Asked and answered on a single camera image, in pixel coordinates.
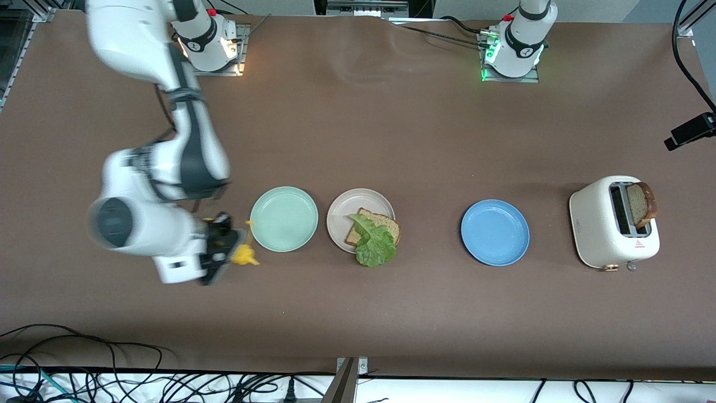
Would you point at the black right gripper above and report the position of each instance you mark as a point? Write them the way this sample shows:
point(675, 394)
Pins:
point(219, 233)

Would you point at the yellow squeeze bottle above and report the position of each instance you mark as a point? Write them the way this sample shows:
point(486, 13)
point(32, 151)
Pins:
point(243, 256)

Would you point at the brown bread slice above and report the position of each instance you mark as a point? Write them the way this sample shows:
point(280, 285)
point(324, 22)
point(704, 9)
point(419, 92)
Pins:
point(389, 225)
point(640, 204)

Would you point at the green lettuce leaf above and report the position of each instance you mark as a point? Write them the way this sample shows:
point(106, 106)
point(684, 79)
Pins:
point(377, 246)

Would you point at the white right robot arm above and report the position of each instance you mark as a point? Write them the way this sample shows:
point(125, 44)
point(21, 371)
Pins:
point(190, 157)

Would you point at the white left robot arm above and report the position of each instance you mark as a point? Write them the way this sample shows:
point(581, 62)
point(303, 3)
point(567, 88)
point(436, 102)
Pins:
point(523, 39)

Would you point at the green plate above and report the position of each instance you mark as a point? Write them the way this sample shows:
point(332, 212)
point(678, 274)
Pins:
point(284, 219)

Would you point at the beige plate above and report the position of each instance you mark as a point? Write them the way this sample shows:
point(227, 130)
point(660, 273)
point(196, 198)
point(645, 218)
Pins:
point(347, 210)

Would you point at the blue plate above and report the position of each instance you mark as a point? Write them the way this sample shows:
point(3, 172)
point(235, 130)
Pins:
point(495, 233)

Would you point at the white toaster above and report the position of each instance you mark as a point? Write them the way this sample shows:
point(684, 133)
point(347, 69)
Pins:
point(596, 229)

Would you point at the black power plug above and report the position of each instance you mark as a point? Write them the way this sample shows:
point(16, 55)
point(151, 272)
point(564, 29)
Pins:
point(290, 392)

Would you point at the grey metal beam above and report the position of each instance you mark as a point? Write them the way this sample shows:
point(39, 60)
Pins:
point(341, 389)

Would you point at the black metal rack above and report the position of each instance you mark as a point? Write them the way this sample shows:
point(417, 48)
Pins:
point(363, 6)

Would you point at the aluminium frame rail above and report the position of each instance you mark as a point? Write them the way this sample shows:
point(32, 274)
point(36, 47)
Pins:
point(685, 27)
point(14, 56)

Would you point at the grey metal bracket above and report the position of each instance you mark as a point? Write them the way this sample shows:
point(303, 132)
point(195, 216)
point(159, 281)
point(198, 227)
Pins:
point(362, 365)

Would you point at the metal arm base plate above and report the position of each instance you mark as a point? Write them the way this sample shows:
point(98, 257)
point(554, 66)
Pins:
point(512, 79)
point(242, 50)

